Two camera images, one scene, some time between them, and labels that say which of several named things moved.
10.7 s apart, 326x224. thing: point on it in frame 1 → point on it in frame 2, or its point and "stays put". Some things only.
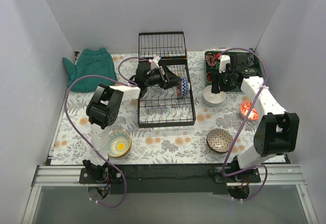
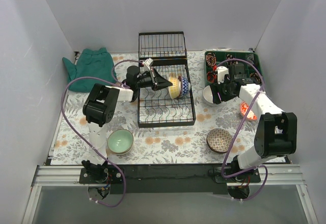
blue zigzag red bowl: (183, 89) stays put
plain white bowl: (213, 99) stays put
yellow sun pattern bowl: (119, 143) → (174, 90)
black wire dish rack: (160, 108) stays put
